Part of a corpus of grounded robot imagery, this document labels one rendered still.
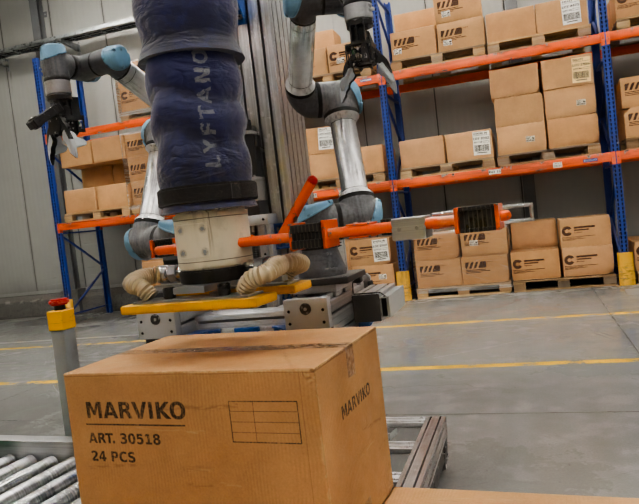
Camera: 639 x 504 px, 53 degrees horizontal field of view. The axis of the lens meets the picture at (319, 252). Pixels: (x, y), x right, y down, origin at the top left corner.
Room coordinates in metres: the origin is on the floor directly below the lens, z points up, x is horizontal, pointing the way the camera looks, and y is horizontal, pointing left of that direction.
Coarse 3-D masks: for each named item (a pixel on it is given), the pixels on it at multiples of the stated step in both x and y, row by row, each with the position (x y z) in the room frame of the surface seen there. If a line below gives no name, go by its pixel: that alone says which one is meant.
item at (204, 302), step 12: (168, 288) 1.41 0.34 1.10; (228, 288) 1.36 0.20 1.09; (156, 300) 1.41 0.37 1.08; (168, 300) 1.38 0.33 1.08; (180, 300) 1.37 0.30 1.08; (192, 300) 1.35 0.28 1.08; (204, 300) 1.34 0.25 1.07; (216, 300) 1.32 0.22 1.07; (228, 300) 1.31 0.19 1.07; (240, 300) 1.29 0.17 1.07; (252, 300) 1.28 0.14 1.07; (264, 300) 1.31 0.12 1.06; (132, 312) 1.40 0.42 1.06; (144, 312) 1.39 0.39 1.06; (156, 312) 1.37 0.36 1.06; (168, 312) 1.36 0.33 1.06
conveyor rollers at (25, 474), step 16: (0, 464) 2.07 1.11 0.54; (16, 464) 2.03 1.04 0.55; (32, 464) 2.07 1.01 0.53; (48, 464) 2.02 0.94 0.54; (64, 464) 1.98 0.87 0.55; (0, 480) 1.96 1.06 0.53; (16, 480) 1.91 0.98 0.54; (32, 480) 1.86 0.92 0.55; (48, 480) 1.90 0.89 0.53; (64, 480) 1.85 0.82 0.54; (0, 496) 1.76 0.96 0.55; (16, 496) 1.79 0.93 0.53; (32, 496) 1.75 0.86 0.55; (48, 496) 1.78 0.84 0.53; (64, 496) 1.73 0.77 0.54
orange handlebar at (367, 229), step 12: (444, 216) 1.25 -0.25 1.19; (504, 216) 1.21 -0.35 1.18; (336, 228) 1.34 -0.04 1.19; (348, 228) 1.32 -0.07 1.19; (360, 228) 1.31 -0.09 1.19; (372, 228) 1.30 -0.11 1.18; (384, 228) 1.29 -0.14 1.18; (432, 228) 1.26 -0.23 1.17; (240, 240) 1.42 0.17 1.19; (252, 240) 1.41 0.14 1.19; (264, 240) 1.39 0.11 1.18; (276, 240) 1.38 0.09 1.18; (288, 240) 1.37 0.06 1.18; (156, 252) 1.51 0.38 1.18; (168, 252) 1.49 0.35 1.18
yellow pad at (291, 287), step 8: (296, 280) 1.53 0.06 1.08; (304, 280) 1.54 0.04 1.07; (232, 288) 1.53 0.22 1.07; (256, 288) 1.49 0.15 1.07; (264, 288) 1.49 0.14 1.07; (272, 288) 1.48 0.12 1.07; (280, 288) 1.47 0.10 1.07; (288, 288) 1.46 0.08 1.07; (296, 288) 1.46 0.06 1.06; (304, 288) 1.50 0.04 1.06
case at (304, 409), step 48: (192, 336) 1.70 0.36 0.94; (240, 336) 1.62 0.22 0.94; (288, 336) 1.54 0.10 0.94; (336, 336) 1.47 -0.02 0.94; (96, 384) 1.37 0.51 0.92; (144, 384) 1.32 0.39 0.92; (192, 384) 1.27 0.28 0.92; (240, 384) 1.23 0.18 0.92; (288, 384) 1.20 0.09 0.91; (336, 384) 1.27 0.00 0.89; (96, 432) 1.37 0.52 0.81; (144, 432) 1.32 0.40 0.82; (192, 432) 1.28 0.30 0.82; (240, 432) 1.24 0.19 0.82; (288, 432) 1.20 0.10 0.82; (336, 432) 1.24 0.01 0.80; (384, 432) 1.52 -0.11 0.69; (96, 480) 1.38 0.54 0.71; (144, 480) 1.33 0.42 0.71; (192, 480) 1.29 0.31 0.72; (240, 480) 1.24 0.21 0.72; (288, 480) 1.20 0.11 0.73; (336, 480) 1.21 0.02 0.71; (384, 480) 1.48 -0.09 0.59
